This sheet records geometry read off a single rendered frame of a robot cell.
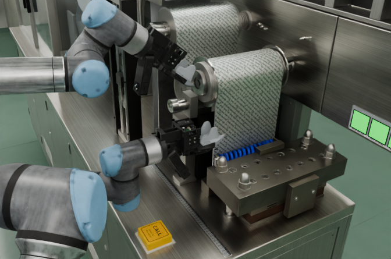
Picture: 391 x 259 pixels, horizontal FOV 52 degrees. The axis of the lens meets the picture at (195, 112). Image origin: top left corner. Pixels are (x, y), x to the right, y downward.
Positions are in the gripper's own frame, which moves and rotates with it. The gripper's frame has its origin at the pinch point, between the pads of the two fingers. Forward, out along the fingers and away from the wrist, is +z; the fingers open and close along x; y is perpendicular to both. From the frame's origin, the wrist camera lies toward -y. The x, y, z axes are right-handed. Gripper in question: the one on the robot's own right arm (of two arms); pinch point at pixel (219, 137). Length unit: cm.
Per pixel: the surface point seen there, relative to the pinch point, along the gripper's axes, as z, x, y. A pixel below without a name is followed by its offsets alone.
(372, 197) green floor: 153, 39, -109
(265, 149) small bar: 12.7, -6.3, -4.5
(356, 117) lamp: 29.3, -22.5, 10.2
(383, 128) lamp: 29.3, -31.1, 10.8
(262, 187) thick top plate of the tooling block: 2.0, -18.8, -6.1
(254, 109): 11.9, -0.3, 6.8
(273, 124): 20.2, -0.2, -0.8
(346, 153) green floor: 180, 86, -109
